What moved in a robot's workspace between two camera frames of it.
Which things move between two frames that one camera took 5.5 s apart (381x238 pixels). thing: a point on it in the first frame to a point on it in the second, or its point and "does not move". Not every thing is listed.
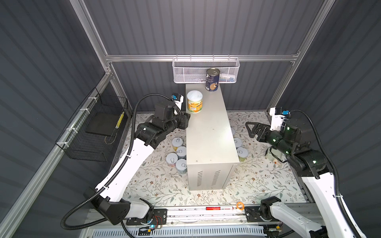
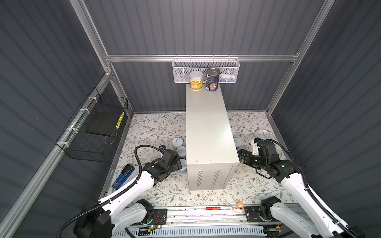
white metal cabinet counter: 211,152 does not move
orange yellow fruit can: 194,101 to 196,80
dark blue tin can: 212,79 does not move
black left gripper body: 179,122 to 177,165
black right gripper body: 272,137 to 258,162
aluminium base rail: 210,215 does not move
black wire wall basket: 91,133 does not move
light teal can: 181,165 does not move
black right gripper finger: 256,129 to 243,154
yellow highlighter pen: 120,120 does not move
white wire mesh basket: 193,70 does not move
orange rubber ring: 242,206 does not move
